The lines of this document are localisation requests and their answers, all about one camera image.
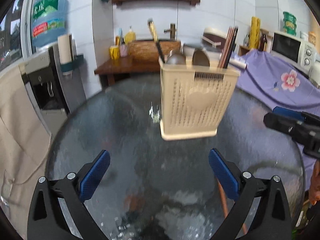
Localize steel spoon with brown handle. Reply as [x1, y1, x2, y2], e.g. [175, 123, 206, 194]
[166, 50, 186, 65]

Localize black spoon gold band handle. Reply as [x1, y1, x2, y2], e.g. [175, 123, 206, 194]
[148, 18, 165, 63]

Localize right hand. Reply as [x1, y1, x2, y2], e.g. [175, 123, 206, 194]
[309, 160, 320, 205]

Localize purple floral cloth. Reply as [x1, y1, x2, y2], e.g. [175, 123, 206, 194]
[231, 49, 320, 183]

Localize white microwave oven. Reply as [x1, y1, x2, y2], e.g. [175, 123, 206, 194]
[270, 31, 317, 76]

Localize round glass table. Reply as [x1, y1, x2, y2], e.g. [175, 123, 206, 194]
[46, 75, 305, 239]

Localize dark brown bottle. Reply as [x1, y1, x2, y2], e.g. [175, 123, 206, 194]
[258, 32, 267, 51]

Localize beige cloth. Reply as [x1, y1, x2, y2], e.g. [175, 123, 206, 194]
[1, 67, 51, 239]

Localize yellow roll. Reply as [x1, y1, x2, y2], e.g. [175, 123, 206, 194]
[249, 16, 260, 49]

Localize cream plastic utensil holder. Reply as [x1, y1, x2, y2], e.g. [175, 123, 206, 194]
[160, 57, 241, 140]

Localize green stacked containers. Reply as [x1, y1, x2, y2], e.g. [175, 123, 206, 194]
[283, 11, 297, 36]

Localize water dispenser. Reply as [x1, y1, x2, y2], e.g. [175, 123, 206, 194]
[20, 44, 86, 136]

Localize brown white rice cooker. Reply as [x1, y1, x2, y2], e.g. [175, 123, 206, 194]
[201, 27, 227, 50]

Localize cream frying pan with lid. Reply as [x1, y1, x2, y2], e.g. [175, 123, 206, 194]
[182, 43, 247, 69]

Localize paper cup dispenser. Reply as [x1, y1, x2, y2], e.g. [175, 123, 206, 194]
[57, 34, 84, 76]

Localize yellow mug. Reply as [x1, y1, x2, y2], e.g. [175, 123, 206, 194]
[109, 46, 120, 60]

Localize bronze faucet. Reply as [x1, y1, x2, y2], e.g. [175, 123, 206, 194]
[163, 23, 176, 40]

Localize pink soap dispenser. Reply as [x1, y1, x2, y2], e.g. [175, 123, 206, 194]
[119, 38, 127, 57]

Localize woven basin sink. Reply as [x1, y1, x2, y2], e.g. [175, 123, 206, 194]
[127, 40, 181, 62]

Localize yellow soap bottle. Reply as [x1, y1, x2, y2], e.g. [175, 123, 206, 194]
[124, 27, 136, 44]

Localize blue water jug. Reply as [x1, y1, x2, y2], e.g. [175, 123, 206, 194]
[31, 0, 67, 48]

